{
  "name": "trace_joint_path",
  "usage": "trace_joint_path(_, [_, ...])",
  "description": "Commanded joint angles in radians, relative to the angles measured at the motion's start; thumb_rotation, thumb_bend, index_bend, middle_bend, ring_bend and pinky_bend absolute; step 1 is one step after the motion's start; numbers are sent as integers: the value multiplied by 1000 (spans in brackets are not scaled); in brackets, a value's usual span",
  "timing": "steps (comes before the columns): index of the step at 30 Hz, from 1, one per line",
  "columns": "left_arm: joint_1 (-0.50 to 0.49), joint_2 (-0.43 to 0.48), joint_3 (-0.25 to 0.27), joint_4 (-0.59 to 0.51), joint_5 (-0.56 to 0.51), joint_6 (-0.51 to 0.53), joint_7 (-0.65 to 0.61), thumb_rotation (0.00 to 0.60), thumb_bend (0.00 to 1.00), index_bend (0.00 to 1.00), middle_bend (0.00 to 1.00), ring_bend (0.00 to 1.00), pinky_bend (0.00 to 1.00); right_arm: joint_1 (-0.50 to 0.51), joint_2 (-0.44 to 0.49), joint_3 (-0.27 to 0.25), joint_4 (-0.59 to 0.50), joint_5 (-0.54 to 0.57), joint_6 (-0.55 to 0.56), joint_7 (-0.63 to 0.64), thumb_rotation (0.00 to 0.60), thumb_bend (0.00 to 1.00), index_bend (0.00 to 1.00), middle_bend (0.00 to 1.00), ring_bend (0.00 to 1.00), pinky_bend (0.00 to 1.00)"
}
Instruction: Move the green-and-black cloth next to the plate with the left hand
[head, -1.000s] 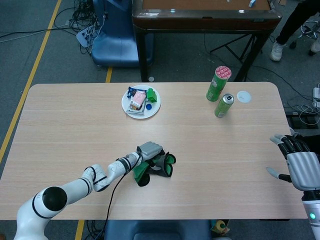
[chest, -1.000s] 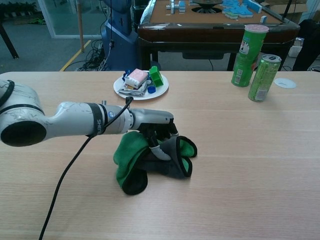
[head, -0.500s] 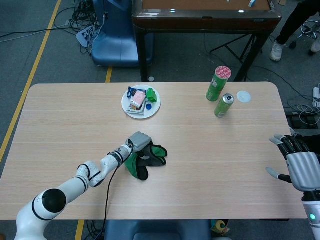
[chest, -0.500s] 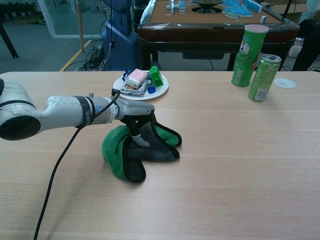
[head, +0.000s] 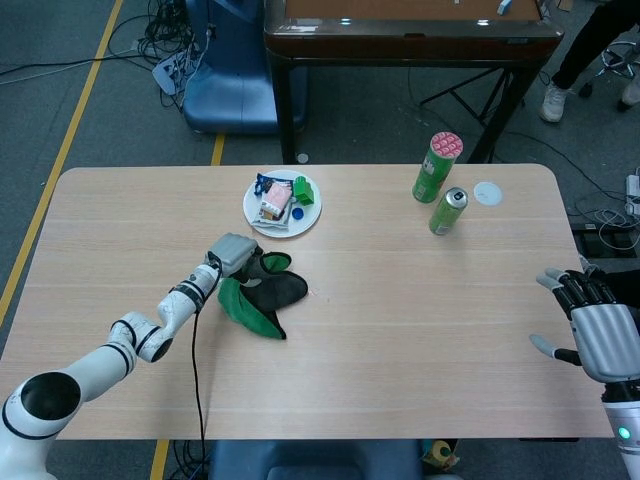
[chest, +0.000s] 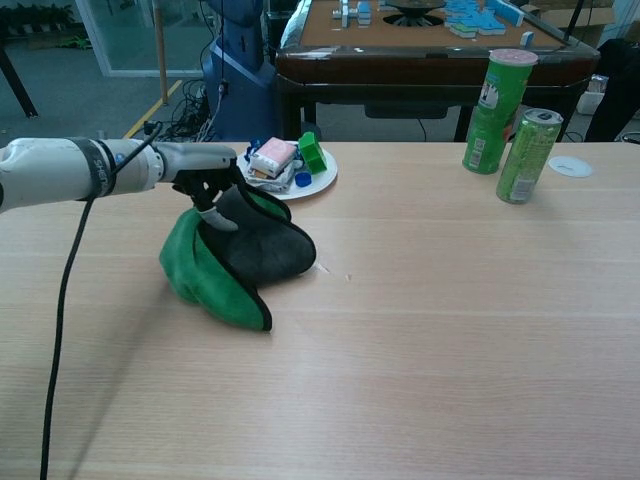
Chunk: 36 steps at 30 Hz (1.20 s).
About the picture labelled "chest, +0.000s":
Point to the pink tissue pack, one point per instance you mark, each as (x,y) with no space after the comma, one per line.
(272,154)

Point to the person in black trousers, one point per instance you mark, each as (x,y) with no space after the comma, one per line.
(617,90)

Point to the black mahjong centre dome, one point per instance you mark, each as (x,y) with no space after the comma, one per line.
(412,10)

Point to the green drink can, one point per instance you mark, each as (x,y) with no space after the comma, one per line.
(525,160)

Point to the silver white snack packet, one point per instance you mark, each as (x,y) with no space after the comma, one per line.
(275,186)

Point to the wooden pole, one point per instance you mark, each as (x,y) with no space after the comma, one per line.
(161,50)

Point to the green chips tube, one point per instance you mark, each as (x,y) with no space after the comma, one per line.
(492,125)

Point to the blue bottle cap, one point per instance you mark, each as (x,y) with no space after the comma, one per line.
(303,179)

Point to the single blue mahjong tile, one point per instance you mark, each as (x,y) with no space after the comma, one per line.
(527,38)

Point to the green toy block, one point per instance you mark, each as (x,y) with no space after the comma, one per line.
(315,155)

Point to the brown mahjong table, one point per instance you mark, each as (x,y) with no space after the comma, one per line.
(400,65)

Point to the black table leg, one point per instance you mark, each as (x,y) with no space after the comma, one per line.
(17,85)

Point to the blue white candy wrapper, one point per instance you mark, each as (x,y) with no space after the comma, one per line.
(253,149)

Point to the green and grey microfibre cloth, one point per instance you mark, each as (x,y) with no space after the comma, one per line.
(210,290)

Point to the white round plate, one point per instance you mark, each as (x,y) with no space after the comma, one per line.
(320,182)

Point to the blue machine base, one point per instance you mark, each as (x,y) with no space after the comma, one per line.
(240,90)

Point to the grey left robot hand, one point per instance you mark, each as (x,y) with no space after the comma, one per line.
(200,157)

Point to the short row of mahjong tiles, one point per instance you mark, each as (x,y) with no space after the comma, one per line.
(352,12)

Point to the pile of blue mahjong tiles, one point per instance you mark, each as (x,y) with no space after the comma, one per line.
(475,20)

